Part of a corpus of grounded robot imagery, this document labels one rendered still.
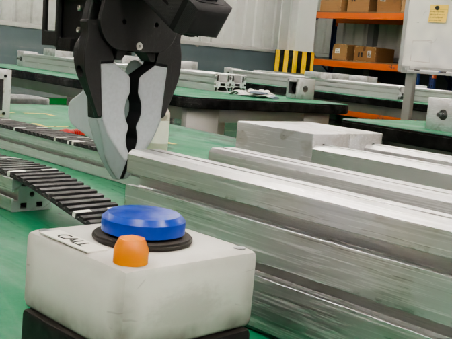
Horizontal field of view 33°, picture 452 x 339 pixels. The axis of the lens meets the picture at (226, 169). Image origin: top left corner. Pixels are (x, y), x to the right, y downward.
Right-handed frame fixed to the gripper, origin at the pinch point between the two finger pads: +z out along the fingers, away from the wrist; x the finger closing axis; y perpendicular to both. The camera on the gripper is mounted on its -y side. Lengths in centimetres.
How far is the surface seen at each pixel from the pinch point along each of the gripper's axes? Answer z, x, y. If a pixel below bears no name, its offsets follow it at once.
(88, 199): 3.9, -0.8, 6.0
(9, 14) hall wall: -48, -552, 1039
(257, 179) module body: -2.2, 5.0, -18.6
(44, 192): 3.5, 1.9, 8.4
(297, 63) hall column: -6, -616, 516
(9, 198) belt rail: 4.9, 2.5, 13.3
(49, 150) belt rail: 4.8, -17.1, 39.0
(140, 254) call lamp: -0.4, 16.3, -22.9
